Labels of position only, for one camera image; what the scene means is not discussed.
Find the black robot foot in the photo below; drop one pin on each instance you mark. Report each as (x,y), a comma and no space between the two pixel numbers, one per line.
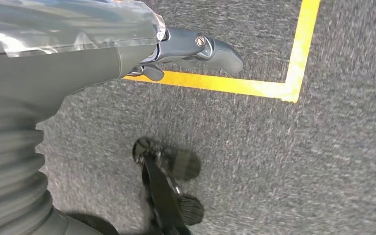
(162,188)

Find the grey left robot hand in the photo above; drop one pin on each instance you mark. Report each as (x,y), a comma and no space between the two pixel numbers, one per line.
(61,65)

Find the yellow floor tape outline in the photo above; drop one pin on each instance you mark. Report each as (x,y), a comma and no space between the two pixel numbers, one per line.
(233,86)

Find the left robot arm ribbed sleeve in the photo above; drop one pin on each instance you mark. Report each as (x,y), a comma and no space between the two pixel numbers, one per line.
(9,168)

